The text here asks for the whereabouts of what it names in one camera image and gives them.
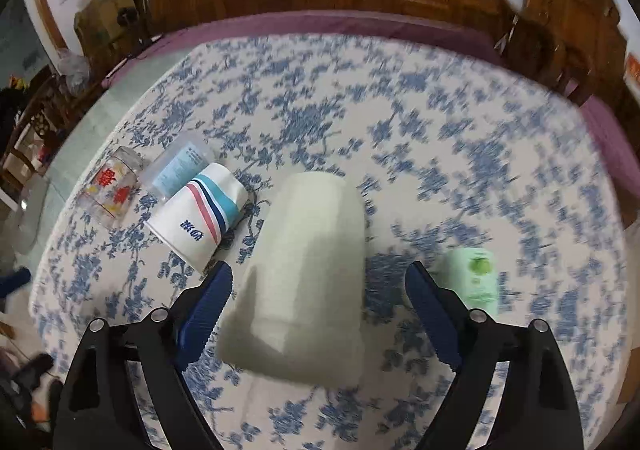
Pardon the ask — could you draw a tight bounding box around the clear glass red print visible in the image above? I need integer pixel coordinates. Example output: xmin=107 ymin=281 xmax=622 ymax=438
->
xmin=78 ymin=147 xmax=144 ymax=228

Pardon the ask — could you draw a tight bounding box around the purple under tablecloth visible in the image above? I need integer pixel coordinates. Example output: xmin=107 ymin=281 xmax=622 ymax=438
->
xmin=103 ymin=10 xmax=639 ymax=196

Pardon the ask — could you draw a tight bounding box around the small green yogurt cup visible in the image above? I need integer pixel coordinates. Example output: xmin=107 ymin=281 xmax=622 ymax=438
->
xmin=435 ymin=248 xmax=499 ymax=318

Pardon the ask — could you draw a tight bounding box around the cream white ceramic cup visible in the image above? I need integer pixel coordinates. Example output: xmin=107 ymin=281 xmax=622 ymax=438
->
xmin=216 ymin=172 xmax=366 ymax=388

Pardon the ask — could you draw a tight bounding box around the blue floral tablecloth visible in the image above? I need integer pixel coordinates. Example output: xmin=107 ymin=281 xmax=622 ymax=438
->
xmin=28 ymin=33 xmax=633 ymax=450

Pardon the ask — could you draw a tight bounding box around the white striped paper cup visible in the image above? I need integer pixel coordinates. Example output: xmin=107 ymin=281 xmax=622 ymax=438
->
xmin=146 ymin=163 xmax=248 ymax=274

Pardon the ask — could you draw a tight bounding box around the clear plastic cup blue label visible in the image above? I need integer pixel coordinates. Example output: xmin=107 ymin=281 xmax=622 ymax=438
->
xmin=139 ymin=132 xmax=215 ymax=203

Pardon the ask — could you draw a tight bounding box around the dark wooden chair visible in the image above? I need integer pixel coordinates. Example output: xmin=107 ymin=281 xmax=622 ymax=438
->
xmin=1 ymin=74 xmax=104 ymax=196

